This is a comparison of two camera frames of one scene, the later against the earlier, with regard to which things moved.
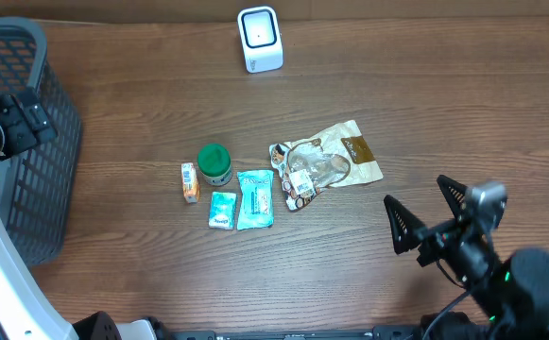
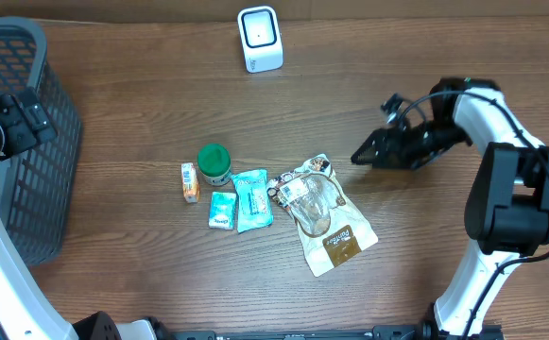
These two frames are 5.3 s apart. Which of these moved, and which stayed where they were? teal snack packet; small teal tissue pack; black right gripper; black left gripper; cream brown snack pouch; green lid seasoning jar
Moved: black right gripper; cream brown snack pouch
Stayed: teal snack packet; small teal tissue pack; black left gripper; green lid seasoning jar
